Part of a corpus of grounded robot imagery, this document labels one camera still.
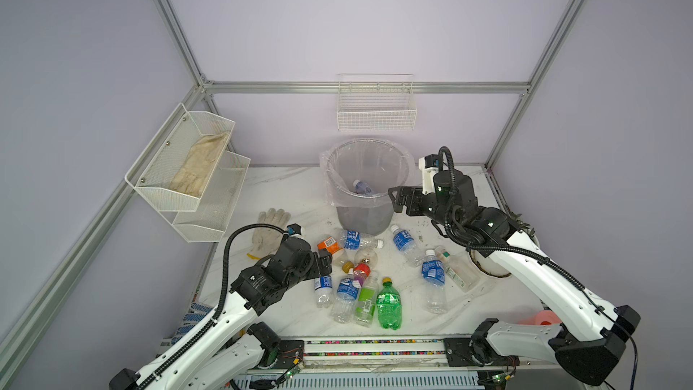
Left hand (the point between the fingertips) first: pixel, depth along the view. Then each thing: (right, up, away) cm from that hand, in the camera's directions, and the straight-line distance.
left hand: (317, 262), depth 75 cm
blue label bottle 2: (+8, -14, +8) cm, 18 cm away
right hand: (+22, +21, -6) cm, 31 cm away
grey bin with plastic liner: (+12, +26, +26) cm, 39 cm away
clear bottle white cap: (+14, +21, +28) cm, 38 cm away
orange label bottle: (+3, +2, +18) cm, 18 cm away
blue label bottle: (+1, -11, +7) cm, 13 cm away
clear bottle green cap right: (+47, -8, +12) cm, 49 cm away
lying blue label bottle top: (+12, +3, +15) cm, 19 cm away
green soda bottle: (+21, -14, +4) cm, 26 cm away
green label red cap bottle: (+14, -12, +5) cm, 19 cm away
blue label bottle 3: (+35, -8, +8) cm, 37 cm away
